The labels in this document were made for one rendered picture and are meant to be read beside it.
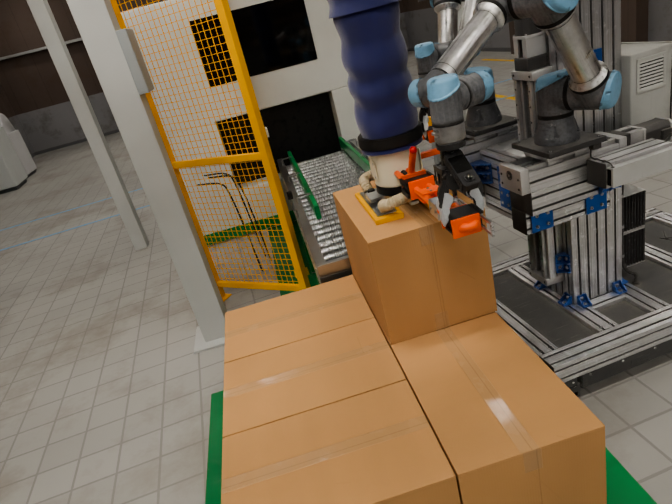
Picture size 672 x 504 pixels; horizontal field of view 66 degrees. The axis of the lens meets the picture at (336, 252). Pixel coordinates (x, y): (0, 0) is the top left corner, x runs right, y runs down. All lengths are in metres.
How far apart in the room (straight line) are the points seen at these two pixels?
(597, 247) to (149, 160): 2.19
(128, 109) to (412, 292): 1.76
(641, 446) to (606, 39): 1.47
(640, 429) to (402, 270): 1.10
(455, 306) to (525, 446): 0.59
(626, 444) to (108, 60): 2.75
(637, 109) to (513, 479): 1.47
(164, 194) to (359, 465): 1.93
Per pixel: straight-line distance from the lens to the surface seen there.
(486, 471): 1.45
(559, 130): 1.96
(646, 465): 2.20
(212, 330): 3.27
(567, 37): 1.71
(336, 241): 2.77
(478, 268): 1.83
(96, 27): 2.89
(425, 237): 1.71
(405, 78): 1.79
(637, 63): 2.30
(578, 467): 1.59
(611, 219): 2.48
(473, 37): 1.55
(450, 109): 1.27
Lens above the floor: 1.62
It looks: 24 degrees down
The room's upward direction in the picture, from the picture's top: 15 degrees counter-clockwise
